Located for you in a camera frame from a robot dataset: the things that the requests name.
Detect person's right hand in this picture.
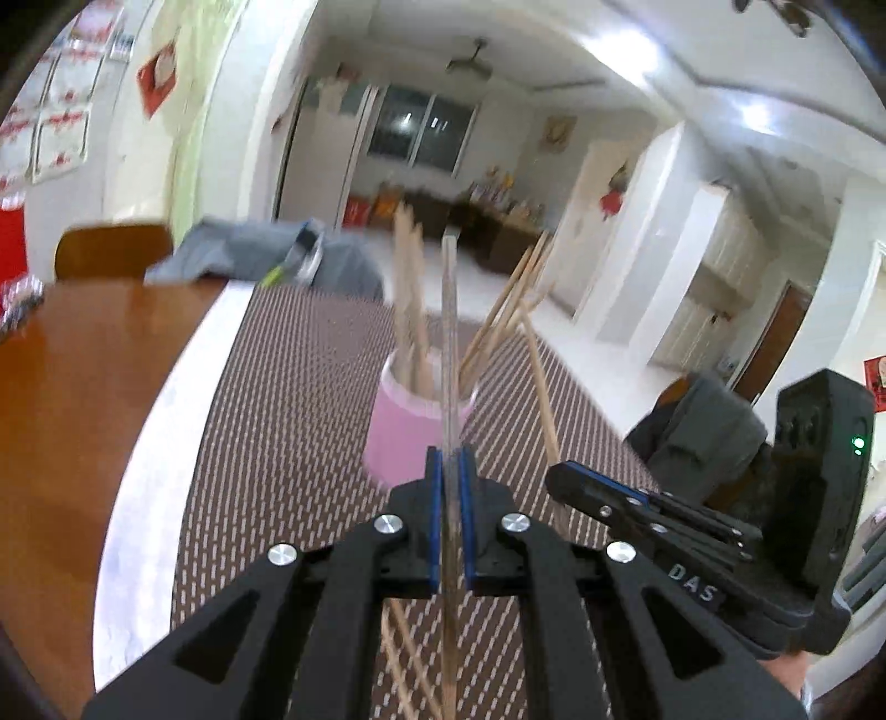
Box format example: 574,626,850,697
761,654,812,700

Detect white door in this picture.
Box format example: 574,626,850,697
554,138,648,312

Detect orange cardboard box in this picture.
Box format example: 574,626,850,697
342,194,401,229

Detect white tall cabinet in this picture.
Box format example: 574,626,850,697
599,121,776,375

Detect red wall decoration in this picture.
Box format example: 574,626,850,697
137,42,181,120

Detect brown woven placemat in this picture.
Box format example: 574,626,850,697
169,282,658,720

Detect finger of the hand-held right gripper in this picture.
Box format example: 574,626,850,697
545,460,764,549
602,511,759,567

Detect bunch of wooden chopsticks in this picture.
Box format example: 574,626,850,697
391,200,558,403

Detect brown door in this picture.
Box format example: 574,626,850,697
730,280,814,403

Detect dark grey jacket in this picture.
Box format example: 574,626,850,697
626,370,769,510

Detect red door decoration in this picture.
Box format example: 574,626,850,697
599,162,631,221

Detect pile of wooden chopsticks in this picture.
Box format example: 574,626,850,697
379,596,444,720

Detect small wall picture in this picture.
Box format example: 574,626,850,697
540,114,579,150

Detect white printed table cover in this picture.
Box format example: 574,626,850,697
92,282,260,693

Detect clear plastic bottle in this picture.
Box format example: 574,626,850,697
261,220,326,288

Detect shiny plastic package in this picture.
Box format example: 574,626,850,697
0,273,46,340

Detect dark window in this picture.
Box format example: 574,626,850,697
365,84,478,174

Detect pink cup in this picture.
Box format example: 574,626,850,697
363,346,478,489

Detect brown wooden chair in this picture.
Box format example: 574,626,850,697
643,374,700,416
54,223,174,281

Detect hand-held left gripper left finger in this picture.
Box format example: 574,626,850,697
81,446,444,720

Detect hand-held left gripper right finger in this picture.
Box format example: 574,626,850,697
457,443,811,720

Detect wooden chopstick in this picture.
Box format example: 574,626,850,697
439,234,463,720
519,322,572,534

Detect row of bottles and boxes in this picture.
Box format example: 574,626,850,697
457,169,548,229

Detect ceiling fan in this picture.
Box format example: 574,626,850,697
446,38,494,79

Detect red wall poster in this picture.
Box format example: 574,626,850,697
0,194,29,285

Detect framed wall certificate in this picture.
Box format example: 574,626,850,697
51,38,115,105
0,104,35,191
31,104,92,184

